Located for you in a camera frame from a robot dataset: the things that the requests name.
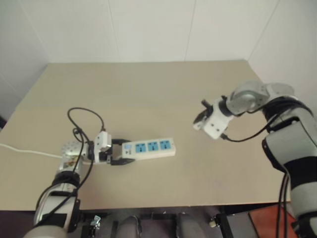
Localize white power strip blue sockets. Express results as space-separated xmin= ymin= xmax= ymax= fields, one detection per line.
xmin=116 ymin=137 xmax=176 ymax=162

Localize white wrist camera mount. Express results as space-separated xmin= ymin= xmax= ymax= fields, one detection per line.
xmin=93 ymin=132 xmax=112 ymax=165
xmin=203 ymin=98 xmax=234 ymax=141

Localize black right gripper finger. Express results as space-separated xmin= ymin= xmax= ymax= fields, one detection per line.
xmin=194 ymin=111 xmax=209 ymax=123

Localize red-brown box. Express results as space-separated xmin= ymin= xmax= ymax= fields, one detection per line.
xmin=249 ymin=203 xmax=299 ymax=238

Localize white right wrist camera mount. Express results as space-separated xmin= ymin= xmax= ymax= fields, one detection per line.
xmin=203 ymin=98 xmax=234 ymax=141

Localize black table frame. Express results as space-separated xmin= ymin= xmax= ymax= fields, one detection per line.
xmin=80 ymin=205 xmax=235 ymax=238

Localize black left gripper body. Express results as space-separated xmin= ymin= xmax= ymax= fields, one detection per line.
xmin=100 ymin=145 xmax=114 ymax=166

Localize white charger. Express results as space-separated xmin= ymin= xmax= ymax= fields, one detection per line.
xmin=193 ymin=119 xmax=206 ymax=131

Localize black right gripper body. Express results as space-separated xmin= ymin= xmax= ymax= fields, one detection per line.
xmin=201 ymin=99 xmax=214 ymax=117

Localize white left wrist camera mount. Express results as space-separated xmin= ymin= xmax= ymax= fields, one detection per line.
xmin=93 ymin=132 xmax=112 ymax=165

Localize white power strip cord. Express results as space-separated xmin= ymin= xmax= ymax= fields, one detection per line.
xmin=0 ymin=143 xmax=91 ymax=166

